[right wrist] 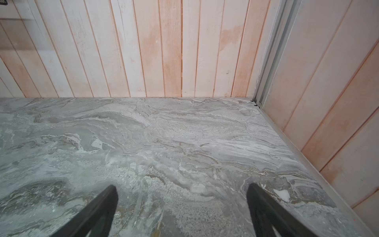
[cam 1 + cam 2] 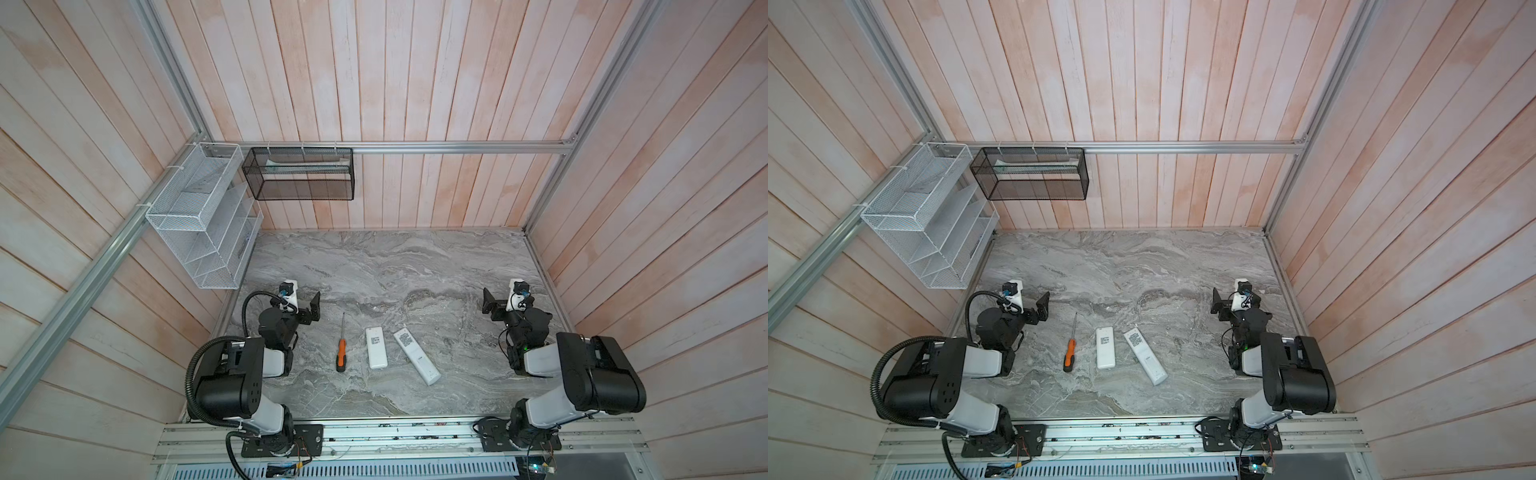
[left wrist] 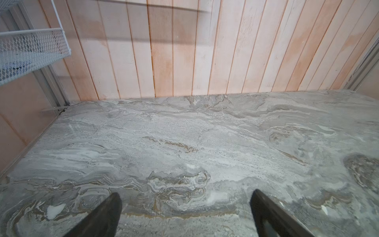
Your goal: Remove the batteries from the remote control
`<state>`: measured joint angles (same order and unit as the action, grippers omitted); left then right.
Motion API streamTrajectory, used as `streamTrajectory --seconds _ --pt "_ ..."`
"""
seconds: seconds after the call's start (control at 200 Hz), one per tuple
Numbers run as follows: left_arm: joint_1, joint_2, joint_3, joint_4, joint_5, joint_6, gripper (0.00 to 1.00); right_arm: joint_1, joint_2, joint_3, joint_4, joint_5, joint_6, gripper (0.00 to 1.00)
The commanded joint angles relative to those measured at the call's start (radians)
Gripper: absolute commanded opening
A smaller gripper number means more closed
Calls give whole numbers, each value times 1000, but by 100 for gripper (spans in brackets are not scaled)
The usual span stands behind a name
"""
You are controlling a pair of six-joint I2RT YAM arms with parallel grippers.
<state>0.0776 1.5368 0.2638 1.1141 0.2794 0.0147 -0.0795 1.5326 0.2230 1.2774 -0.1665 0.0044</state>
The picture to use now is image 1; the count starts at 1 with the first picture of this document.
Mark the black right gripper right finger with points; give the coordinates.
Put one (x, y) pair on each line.
(269, 217)

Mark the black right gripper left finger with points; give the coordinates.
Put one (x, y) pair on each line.
(95, 220)

